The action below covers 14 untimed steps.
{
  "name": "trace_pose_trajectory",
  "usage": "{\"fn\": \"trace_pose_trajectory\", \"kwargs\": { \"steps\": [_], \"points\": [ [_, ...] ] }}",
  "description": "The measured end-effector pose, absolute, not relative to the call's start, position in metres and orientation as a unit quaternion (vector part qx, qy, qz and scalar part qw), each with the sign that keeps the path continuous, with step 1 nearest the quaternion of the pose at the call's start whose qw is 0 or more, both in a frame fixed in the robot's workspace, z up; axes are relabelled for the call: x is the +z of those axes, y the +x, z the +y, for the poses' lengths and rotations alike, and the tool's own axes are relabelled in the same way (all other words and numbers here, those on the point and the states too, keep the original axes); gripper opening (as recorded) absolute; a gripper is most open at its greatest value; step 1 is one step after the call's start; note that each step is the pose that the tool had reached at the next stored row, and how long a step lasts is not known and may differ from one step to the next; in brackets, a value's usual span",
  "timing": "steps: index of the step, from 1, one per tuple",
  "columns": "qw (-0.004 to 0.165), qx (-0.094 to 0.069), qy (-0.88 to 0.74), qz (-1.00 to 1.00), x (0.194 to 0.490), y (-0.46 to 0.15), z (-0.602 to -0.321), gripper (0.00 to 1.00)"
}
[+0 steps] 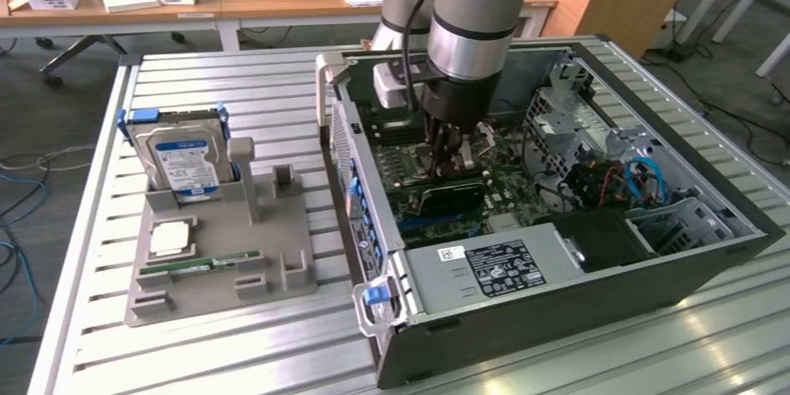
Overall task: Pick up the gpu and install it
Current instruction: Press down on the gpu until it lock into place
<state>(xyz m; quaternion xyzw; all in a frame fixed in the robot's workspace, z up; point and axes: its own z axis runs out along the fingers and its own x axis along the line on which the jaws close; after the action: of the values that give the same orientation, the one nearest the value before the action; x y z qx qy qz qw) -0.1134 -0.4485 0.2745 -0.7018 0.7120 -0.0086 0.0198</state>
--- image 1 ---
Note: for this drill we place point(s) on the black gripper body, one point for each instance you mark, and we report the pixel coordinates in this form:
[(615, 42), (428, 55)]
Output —
[(460, 101)]

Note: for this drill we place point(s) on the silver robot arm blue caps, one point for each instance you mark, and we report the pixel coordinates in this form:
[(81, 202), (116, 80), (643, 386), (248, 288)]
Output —
[(476, 11)]

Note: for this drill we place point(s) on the CPU socket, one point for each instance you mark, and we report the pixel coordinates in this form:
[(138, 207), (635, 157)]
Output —
[(417, 161)]

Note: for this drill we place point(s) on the metal socket cover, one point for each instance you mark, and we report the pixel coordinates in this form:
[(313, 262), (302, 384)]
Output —
[(488, 136)]

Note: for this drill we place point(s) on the blue card retainer clip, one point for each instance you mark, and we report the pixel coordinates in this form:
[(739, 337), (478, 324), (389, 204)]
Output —
[(354, 186)]

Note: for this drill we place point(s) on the perforated metal disk bay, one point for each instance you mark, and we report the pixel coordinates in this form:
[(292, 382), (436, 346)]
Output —
[(556, 136)]

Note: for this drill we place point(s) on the long blue expansion slot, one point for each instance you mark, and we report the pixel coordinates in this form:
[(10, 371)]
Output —
[(426, 222)]

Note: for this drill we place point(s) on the silver chipset heatsink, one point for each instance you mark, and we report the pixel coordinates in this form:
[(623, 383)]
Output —
[(504, 224)]

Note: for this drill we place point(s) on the grey power supply unit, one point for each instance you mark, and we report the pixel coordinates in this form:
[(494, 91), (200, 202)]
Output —
[(445, 275)]

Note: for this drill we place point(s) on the black fan shroud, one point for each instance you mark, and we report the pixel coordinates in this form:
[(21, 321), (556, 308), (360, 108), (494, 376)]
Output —
[(599, 238)]

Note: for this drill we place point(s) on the blue case latch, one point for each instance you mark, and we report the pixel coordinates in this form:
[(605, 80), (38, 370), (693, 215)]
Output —
[(374, 297)]

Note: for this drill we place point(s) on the black power strip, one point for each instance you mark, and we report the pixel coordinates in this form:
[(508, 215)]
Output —
[(676, 53)]

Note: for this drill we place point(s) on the black and silver PC case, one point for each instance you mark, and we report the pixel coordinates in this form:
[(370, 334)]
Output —
[(556, 321)]

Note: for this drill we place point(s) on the grey parts rack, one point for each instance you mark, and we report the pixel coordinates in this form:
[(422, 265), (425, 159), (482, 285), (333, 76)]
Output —
[(217, 238)]

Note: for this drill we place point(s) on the hard disk in blue caddy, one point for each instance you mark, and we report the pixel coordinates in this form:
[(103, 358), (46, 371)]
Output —
[(182, 159)]

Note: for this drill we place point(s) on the green RAM stick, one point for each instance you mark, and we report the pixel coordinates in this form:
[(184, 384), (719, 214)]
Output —
[(198, 263)]

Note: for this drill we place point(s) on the silver CPU chip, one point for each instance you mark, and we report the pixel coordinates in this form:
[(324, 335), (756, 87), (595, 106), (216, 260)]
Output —
[(170, 238)]

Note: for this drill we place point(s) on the wooden desk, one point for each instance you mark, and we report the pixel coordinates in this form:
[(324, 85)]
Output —
[(124, 18)]

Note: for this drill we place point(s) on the black chair base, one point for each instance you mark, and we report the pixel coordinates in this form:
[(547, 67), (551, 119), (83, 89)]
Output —
[(77, 53)]

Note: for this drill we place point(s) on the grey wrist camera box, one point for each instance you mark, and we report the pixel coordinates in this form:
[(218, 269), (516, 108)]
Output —
[(392, 90)]

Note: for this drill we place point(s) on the silver disk bay bracket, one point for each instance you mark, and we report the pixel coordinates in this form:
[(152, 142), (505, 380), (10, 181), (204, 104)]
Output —
[(680, 224)]

